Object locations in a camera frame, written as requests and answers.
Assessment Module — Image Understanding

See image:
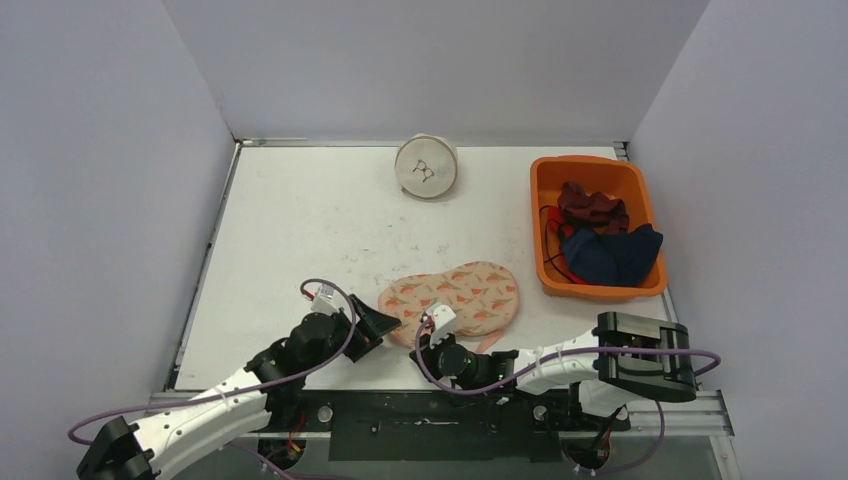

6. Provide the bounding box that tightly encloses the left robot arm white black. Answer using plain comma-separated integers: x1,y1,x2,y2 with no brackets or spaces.
76,296,401,479

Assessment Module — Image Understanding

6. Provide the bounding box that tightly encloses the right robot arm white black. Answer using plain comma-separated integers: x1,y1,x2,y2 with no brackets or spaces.
410,312,697,429

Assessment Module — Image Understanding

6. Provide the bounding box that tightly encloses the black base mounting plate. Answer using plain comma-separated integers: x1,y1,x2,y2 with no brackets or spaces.
254,390,631,469

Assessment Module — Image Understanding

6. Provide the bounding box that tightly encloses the round white mesh laundry bag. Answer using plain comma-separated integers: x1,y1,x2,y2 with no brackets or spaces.
394,133,459,200

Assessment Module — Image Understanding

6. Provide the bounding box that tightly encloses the floral mesh laundry bag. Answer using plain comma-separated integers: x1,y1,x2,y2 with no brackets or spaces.
377,261,520,353

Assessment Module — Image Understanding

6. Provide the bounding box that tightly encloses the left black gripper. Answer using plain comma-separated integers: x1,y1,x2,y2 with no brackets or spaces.
304,295,400,374

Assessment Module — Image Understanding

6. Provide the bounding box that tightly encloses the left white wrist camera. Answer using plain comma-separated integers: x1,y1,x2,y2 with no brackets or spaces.
310,283,345,316

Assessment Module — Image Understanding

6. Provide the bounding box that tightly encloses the red black strappy garment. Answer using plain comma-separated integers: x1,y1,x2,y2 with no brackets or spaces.
539,205,587,285

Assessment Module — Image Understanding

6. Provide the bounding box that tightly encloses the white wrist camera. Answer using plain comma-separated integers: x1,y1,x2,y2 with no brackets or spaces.
425,302,457,348
310,283,345,316

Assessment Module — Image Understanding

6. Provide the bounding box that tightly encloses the navy blue garment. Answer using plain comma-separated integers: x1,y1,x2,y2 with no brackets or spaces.
559,224,664,287

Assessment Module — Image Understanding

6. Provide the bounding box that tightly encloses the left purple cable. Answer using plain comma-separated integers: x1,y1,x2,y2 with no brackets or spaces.
67,278,359,480

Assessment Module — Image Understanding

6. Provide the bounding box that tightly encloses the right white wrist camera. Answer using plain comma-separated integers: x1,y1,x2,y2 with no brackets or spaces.
425,302,457,348

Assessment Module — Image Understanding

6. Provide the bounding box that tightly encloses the maroon garment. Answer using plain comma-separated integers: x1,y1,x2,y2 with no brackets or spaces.
557,182,630,234

